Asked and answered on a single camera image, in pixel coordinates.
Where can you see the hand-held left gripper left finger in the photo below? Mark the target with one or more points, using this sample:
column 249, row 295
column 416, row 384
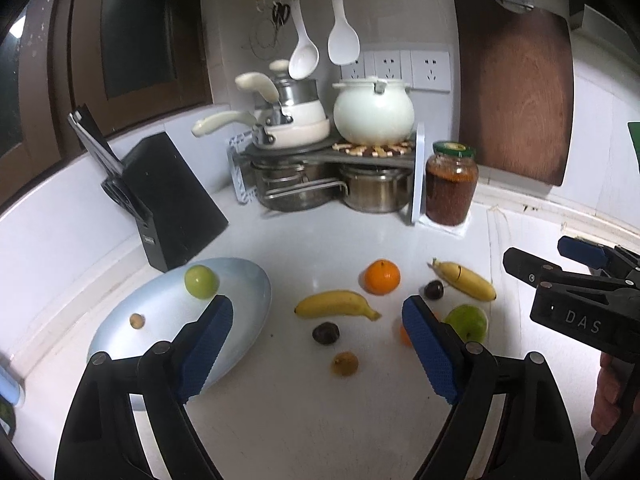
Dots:
column 207, row 350

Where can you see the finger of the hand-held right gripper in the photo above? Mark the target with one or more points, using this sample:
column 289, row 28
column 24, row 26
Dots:
column 525, row 267
column 582, row 251

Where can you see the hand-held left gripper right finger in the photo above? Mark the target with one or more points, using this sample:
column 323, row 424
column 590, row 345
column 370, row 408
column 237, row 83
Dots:
column 430, row 345

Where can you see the small orange mandarin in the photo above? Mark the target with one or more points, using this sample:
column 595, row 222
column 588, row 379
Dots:
column 405, row 337

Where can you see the large green apple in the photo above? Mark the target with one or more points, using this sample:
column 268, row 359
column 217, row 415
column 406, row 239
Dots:
column 470, row 322

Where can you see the dark cherry with stem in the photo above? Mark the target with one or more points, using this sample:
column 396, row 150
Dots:
column 433, row 290

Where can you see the pale blue oval plate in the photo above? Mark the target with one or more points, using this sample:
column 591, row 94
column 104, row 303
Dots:
column 150, row 340

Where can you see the small brown longan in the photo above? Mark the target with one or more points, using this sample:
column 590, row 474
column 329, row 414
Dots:
column 345, row 363
column 136, row 321

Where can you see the dark stemless cherry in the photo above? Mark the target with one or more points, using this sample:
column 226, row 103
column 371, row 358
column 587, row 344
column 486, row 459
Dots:
column 325, row 333

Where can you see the person's right hand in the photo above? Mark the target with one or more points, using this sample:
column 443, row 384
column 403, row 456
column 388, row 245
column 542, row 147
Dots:
column 606, row 395

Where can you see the straight yellow banana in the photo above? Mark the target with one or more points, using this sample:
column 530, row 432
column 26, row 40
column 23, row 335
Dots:
column 465, row 281

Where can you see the small green apple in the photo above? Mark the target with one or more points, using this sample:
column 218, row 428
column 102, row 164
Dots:
column 201, row 282

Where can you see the white folded paper pad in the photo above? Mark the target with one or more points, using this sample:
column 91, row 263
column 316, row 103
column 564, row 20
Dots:
column 462, row 229

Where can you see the large orange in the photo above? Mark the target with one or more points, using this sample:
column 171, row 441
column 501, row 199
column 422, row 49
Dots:
column 381, row 276

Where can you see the curved yellow banana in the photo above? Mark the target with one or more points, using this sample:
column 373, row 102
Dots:
column 335, row 305

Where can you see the glass jar of chili sauce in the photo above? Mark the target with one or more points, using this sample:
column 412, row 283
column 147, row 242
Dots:
column 450, row 185

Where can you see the green packet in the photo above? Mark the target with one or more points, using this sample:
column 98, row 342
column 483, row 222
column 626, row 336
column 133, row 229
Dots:
column 635, row 145

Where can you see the grey and white pot rack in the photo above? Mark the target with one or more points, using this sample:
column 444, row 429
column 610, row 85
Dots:
column 417, row 175

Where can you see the black knife block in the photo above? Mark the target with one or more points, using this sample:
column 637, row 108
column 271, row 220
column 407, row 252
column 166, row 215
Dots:
column 170, row 200

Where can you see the plain steel pot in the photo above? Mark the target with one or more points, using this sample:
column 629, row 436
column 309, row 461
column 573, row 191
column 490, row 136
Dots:
column 375, row 187

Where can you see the brown wooden cutting board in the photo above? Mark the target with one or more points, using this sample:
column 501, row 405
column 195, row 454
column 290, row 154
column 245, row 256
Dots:
column 515, row 90

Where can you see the wooden bead trivet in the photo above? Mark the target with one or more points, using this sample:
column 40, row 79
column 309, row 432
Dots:
column 372, row 150

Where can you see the blue and white bottle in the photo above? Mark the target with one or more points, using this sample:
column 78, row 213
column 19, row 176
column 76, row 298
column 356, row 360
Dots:
column 9, row 387

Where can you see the white ceramic pot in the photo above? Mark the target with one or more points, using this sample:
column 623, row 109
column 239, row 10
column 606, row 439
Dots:
column 372, row 110

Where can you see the cream saucepan with steel rim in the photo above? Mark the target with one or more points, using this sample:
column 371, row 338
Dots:
column 300, row 102

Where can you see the white rice paddle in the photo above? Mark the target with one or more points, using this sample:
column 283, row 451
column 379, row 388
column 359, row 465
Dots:
column 343, row 40

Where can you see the white ladle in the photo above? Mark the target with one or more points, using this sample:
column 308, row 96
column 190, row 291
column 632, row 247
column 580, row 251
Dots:
column 302, row 57

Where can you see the small hanging scissors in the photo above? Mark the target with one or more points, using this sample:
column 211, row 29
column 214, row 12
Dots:
column 281, row 14

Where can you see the white wall socket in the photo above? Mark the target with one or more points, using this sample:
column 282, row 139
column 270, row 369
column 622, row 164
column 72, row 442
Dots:
column 430, row 71
column 365, row 65
column 392, row 67

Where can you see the brown window frame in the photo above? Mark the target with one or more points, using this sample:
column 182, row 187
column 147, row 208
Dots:
column 60, row 60

